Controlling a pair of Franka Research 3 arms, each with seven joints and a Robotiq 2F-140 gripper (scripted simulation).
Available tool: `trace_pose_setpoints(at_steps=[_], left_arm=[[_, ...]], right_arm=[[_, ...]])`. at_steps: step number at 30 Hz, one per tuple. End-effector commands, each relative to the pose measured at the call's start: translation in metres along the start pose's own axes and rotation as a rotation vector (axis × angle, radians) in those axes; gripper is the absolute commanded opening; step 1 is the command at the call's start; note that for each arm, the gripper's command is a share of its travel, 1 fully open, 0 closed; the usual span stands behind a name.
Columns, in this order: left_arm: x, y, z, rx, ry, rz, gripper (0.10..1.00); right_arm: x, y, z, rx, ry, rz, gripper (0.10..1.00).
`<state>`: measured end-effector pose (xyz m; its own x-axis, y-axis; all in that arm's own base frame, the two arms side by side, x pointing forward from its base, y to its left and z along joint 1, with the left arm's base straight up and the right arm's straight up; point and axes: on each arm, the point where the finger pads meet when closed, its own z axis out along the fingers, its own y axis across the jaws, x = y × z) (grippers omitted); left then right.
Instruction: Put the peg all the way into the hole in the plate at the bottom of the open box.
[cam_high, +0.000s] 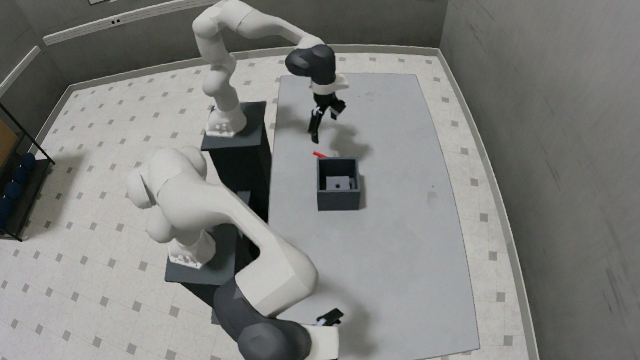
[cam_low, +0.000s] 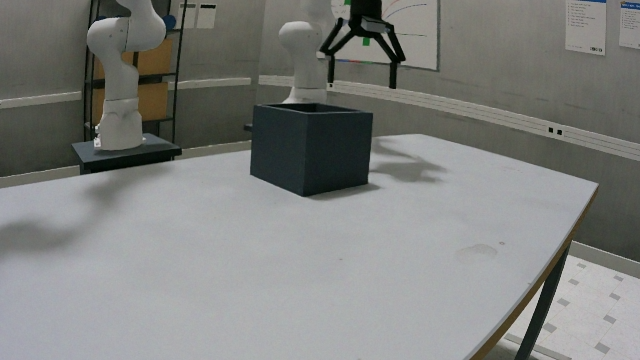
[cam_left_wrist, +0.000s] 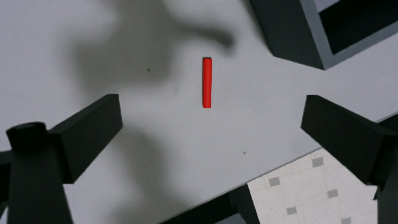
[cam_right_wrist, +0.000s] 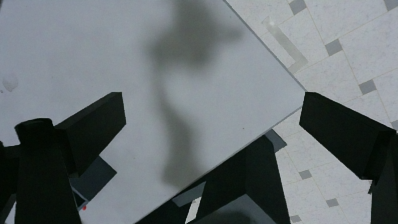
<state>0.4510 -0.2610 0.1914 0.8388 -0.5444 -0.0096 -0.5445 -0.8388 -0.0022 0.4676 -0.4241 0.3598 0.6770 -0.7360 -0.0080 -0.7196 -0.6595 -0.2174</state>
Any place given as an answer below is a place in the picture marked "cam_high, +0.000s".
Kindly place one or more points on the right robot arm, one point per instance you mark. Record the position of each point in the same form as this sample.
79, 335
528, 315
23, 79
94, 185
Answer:
279, 278

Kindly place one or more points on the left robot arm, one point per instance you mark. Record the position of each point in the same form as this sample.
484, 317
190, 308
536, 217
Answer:
317, 62

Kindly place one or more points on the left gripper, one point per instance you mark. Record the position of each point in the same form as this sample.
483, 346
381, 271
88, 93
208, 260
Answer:
321, 101

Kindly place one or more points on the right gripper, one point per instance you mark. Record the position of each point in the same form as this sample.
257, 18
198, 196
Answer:
331, 317

